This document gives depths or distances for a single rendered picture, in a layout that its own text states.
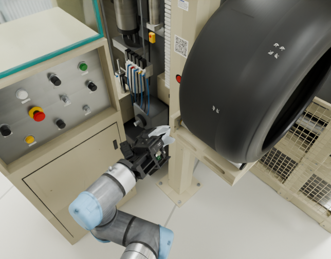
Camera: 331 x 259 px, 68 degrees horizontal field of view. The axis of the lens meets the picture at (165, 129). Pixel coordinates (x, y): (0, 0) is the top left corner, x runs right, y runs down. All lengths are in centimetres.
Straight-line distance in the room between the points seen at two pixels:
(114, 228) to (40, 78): 60
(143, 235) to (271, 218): 149
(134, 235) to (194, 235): 123
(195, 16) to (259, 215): 149
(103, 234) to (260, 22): 65
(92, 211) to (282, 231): 161
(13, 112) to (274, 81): 85
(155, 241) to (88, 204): 18
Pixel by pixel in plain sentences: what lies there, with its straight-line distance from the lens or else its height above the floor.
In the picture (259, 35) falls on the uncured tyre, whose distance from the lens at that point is 69.
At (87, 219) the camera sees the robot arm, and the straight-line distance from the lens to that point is 56.
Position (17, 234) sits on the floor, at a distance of 209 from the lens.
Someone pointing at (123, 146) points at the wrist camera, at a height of 118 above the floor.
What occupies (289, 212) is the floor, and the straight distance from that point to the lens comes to 208.
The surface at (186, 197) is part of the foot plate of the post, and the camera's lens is 192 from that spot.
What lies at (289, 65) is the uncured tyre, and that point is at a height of 140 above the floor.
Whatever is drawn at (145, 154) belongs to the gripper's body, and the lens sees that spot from 63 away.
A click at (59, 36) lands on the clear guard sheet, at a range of 94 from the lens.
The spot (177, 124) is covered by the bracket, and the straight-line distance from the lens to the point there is 113.
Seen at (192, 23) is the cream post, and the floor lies 133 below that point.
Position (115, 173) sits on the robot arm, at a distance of 59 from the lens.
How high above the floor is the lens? 174
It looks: 49 degrees down
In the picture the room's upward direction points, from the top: straight up
